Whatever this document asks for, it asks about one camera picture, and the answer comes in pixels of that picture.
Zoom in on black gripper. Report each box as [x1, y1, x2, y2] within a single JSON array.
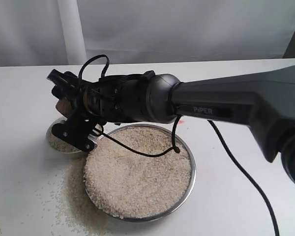
[[47, 69, 150, 152]]

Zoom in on brown wooden cup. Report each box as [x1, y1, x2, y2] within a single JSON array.
[[55, 98, 73, 118]]

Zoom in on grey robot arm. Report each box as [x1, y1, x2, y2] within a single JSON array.
[[48, 65, 295, 183]]

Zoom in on rice in white bowl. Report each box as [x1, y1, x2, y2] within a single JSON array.
[[46, 123, 82, 154]]

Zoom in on white ceramic bowl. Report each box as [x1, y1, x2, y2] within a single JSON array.
[[46, 117, 88, 158]]

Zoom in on rice heap in tray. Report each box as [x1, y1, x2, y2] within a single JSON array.
[[83, 126, 193, 218]]

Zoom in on spilled rice on table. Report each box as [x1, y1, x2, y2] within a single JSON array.
[[34, 162, 109, 234]]

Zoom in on white backdrop curtain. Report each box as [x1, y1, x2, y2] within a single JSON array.
[[0, 0, 295, 66]]

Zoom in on round steel tray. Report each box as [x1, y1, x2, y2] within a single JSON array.
[[82, 123, 197, 222]]

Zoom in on black cable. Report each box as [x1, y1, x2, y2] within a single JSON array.
[[78, 54, 280, 236]]

